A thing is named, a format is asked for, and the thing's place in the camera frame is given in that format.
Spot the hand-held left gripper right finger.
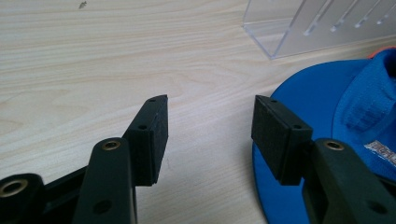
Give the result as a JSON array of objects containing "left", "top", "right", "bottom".
[{"left": 250, "top": 94, "right": 396, "bottom": 224}]

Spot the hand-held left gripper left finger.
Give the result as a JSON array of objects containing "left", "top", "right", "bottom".
[{"left": 72, "top": 94, "right": 169, "bottom": 224}]

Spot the blue cap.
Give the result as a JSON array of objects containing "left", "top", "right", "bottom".
[{"left": 251, "top": 46, "right": 396, "bottom": 224}]

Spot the clear acrylic rack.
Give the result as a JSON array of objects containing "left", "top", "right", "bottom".
[{"left": 242, "top": 0, "right": 396, "bottom": 61}]

